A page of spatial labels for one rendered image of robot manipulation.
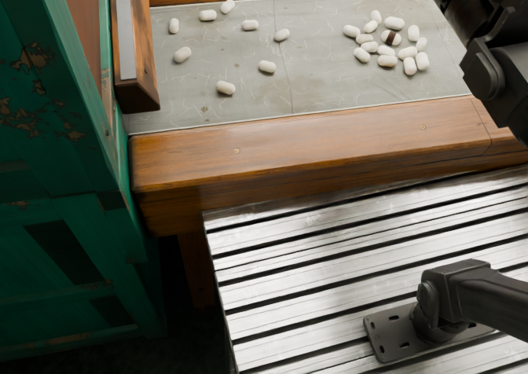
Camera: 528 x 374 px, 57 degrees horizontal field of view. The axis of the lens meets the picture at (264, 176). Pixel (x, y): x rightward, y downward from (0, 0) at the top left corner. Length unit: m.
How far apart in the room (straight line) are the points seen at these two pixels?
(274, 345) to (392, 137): 0.37
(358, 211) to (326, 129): 0.15
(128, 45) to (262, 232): 0.36
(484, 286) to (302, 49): 0.54
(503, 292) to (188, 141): 0.48
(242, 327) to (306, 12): 0.62
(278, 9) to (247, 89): 0.22
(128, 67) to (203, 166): 0.18
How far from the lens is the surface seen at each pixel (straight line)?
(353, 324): 0.77
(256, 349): 0.74
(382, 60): 0.94
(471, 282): 0.63
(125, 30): 0.80
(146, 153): 0.77
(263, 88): 0.87
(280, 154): 0.76
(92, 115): 0.53
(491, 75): 0.48
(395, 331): 0.77
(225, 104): 0.84
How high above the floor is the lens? 1.40
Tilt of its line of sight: 59 degrees down
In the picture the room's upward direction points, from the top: 7 degrees clockwise
